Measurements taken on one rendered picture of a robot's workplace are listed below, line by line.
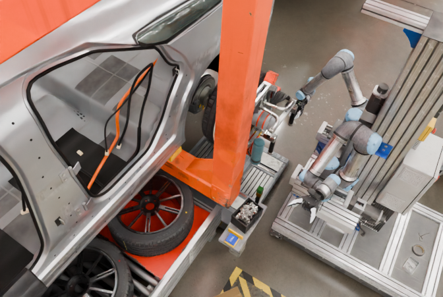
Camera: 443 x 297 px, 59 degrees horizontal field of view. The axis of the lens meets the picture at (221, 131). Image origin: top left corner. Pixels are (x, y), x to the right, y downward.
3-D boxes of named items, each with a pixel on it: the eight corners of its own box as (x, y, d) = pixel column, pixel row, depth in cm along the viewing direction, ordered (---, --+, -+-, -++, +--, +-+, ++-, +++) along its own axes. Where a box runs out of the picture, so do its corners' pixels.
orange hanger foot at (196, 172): (167, 151, 320) (165, 124, 293) (222, 183, 303) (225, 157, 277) (155, 165, 310) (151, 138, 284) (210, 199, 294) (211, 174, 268)
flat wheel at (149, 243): (130, 172, 335) (126, 155, 317) (204, 192, 326) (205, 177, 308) (93, 243, 294) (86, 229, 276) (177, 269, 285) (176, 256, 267)
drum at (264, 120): (255, 114, 315) (257, 102, 304) (279, 126, 309) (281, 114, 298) (246, 125, 307) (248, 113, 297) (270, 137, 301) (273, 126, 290)
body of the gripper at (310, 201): (311, 216, 217) (324, 203, 223) (313, 207, 211) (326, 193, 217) (300, 208, 221) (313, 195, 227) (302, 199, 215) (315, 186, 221)
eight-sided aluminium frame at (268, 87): (264, 115, 342) (273, 68, 300) (270, 118, 340) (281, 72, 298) (231, 157, 312) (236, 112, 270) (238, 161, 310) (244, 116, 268)
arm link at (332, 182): (339, 186, 231) (343, 178, 224) (328, 197, 225) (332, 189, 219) (328, 178, 234) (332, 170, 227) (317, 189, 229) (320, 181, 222)
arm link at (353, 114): (339, 125, 294) (344, 113, 284) (347, 115, 301) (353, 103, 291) (353, 134, 290) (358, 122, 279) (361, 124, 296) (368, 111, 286)
